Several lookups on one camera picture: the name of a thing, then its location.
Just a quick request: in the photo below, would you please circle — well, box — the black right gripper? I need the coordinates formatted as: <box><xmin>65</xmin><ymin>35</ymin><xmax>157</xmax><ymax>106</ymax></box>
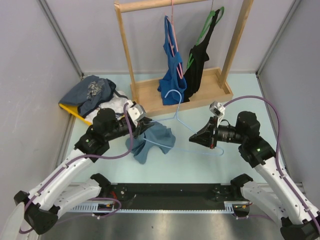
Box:
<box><xmin>189</xmin><ymin>116</ymin><xmax>246</xmax><ymax>150</ymax></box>

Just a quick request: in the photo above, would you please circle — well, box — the grey-blue tank top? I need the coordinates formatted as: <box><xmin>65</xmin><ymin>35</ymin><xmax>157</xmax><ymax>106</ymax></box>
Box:
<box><xmin>131</xmin><ymin>122</ymin><xmax>176</xmax><ymax>165</ymax></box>

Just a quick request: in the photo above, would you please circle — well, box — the light blue wire hanger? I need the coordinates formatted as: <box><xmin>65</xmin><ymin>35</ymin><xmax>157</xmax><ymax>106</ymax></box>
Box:
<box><xmin>144</xmin><ymin>89</ymin><xmax>225</xmax><ymax>157</ymax></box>

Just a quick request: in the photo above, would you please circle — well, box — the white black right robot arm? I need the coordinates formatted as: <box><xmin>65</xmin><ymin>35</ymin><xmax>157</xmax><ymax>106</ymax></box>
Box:
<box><xmin>189</xmin><ymin>111</ymin><xmax>320</xmax><ymax>240</ymax></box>

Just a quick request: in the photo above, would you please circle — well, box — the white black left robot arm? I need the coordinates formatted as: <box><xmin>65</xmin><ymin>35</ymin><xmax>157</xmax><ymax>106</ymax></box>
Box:
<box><xmin>13</xmin><ymin>103</ymin><xmax>153</xmax><ymax>235</ymax></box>

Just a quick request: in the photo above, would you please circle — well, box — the royal blue tank top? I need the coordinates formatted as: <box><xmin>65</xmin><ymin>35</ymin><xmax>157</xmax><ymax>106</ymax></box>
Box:
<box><xmin>157</xmin><ymin>32</ymin><xmax>187</xmax><ymax>106</ymax></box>

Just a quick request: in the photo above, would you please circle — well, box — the black tank top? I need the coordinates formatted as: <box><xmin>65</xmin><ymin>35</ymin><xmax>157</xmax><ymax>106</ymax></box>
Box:
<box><xmin>182</xmin><ymin>8</ymin><xmax>222</xmax><ymax>103</ymax></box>

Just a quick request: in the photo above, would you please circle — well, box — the green plastic hanger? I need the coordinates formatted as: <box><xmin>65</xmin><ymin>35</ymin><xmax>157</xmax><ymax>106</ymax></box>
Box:
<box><xmin>186</xmin><ymin>6</ymin><xmax>225</xmax><ymax>70</ymax></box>

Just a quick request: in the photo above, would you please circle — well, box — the wooden clothes rack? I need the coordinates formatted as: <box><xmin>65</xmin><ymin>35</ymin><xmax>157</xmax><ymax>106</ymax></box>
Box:
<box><xmin>113</xmin><ymin>0</ymin><xmax>235</xmax><ymax>117</ymax></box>

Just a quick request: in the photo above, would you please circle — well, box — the white garment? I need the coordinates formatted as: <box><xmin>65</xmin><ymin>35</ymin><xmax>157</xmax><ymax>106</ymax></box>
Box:
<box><xmin>84</xmin><ymin>91</ymin><xmax>133</xmax><ymax>123</ymax></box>

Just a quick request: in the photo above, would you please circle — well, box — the dark blue printed shirt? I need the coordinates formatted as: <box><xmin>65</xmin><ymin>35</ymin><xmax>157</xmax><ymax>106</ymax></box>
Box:
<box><xmin>59</xmin><ymin>75</ymin><xmax>117</xmax><ymax>118</ymax></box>

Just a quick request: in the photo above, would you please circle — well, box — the yellow plastic tray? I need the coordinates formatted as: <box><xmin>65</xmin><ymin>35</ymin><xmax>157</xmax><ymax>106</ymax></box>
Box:
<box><xmin>58</xmin><ymin>98</ymin><xmax>137</xmax><ymax>126</ymax></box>

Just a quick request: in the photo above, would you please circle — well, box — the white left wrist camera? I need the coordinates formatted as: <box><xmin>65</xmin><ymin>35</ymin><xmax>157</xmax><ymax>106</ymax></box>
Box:
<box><xmin>125</xmin><ymin>100</ymin><xmax>146</xmax><ymax>127</ymax></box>

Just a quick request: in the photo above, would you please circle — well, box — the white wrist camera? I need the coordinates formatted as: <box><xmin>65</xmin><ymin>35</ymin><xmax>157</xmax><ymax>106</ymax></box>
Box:
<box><xmin>209</xmin><ymin>101</ymin><xmax>226</xmax><ymax>127</ymax></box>
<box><xmin>125</xmin><ymin>100</ymin><xmax>146</xmax><ymax>127</ymax></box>

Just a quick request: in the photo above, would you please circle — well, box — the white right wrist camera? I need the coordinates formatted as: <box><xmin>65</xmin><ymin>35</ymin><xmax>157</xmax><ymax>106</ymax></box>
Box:
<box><xmin>209</xmin><ymin>101</ymin><xmax>226</xmax><ymax>127</ymax></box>

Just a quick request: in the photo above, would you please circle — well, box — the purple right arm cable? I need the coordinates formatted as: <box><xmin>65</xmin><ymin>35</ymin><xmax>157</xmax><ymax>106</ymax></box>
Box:
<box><xmin>223</xmin><ymin>95</ymin><xmax>316</xmax><ymax>221</ymax></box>

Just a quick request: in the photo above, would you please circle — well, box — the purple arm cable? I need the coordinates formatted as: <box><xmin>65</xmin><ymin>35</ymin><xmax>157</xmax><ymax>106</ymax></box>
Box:
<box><xmin>18</xmin><ymin>102</ymin><xmax>135</xmax><ymax>235</ymax></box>
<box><xmin>223</xmin><ymin>95</ymin><xmax>316</xmax><ymax>221</ymax></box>

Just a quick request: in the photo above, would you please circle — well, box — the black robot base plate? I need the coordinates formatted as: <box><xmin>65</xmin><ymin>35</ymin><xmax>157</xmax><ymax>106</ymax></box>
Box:
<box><xmin>104</xmin><ymin>183</ymin><xmax>247</xmax><ymax>211</ymax></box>

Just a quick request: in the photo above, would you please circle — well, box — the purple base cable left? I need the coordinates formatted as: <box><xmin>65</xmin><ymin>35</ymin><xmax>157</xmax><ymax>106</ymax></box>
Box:
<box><xmin>58</xmin><ymin>196</ymin><xmax>123</xmax><ymax>225</ymax></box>

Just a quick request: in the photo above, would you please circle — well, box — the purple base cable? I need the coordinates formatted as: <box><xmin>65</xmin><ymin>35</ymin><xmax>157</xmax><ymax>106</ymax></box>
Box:
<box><xmin>233</xmin><ymin>204</ymin><xmax>276</xmax><ymax>222</ymax></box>
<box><xmin>58</xmin><ymin>196</ymin><xmax>123</xmax><ymax>225</ymax></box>

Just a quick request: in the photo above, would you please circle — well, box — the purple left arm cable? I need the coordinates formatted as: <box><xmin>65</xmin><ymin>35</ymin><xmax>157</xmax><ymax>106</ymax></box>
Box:
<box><xmin>18</xmin><ymin>102</ymin><xmax>135</xmax><ymax>235</ymax></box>

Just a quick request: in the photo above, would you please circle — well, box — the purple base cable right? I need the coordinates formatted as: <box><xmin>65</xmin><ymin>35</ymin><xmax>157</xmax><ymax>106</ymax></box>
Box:
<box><xmin>233</xmin><ymin>204</ymin><xmax>276</xmax><ymax>222</ymax></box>

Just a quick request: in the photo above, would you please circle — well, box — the pink wire hanger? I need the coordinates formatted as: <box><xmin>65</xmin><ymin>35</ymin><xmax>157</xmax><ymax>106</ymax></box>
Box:
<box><xmin>163</xmin><ymin>0</ymin><xmax>184</xmax><ymax>80</ymax></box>

